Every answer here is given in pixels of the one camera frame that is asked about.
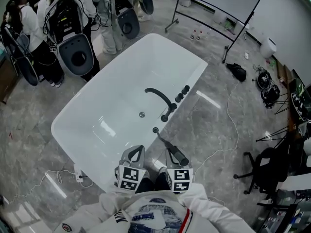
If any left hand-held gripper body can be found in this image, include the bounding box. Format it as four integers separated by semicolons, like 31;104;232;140
114;163;147;194

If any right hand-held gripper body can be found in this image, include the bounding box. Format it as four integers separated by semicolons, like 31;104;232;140
166;167;194;195

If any black handheld shower head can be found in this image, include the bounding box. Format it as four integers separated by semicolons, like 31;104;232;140
166;141;190;167

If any black shower hose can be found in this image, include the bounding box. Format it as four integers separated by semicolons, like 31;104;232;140
155;130;171;147

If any white bathtub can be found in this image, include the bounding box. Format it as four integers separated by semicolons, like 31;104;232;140
51;33;209;193

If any person's right forearm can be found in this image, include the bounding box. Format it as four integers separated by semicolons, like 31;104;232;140
178;183;234;228

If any person's left forearm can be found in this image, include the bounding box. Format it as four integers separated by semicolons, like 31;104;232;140
98;187;137;228

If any person's left leg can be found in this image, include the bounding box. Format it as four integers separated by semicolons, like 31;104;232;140
135;177;156;194

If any person's leg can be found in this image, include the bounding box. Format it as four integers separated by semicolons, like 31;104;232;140
153;173;172;192
135;177;156;194

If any person's right leg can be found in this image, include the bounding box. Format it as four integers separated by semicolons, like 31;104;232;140
153;173;172;192

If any person's white printed sweatshirt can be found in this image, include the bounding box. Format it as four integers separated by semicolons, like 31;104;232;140
52;190;256;233

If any white power strip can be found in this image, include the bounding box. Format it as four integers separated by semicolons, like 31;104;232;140
74;164;84;183

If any black curved faucet spout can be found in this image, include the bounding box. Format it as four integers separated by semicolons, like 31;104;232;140
144;87;173;123

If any black office chair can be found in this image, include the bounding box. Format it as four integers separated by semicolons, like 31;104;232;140
233;139;292;195

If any black tripod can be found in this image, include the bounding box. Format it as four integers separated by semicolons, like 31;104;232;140
274;98;292;116
256;126;290;143

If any grey backpack rig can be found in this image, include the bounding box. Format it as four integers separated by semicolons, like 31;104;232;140
42;0;95;77
109;0;141;40
138;0;155;16
0;24;40;87

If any black bag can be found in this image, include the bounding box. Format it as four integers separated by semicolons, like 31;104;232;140
226;62;247;83

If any white box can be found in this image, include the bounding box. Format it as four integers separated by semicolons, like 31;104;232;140
286;173;311;191

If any black equipment bundle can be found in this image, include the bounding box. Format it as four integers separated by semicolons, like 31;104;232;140
257;70;272;90
260;85;280;109

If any wooden cabinet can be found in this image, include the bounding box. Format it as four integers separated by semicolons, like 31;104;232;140
0;56;19;104

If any white air purifier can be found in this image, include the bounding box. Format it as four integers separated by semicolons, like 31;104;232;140
259;37;277;59

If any long white floor cable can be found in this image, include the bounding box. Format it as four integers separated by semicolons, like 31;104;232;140
193;80;241;206

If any white power strip cable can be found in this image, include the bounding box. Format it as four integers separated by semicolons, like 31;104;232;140
7;170;78;203

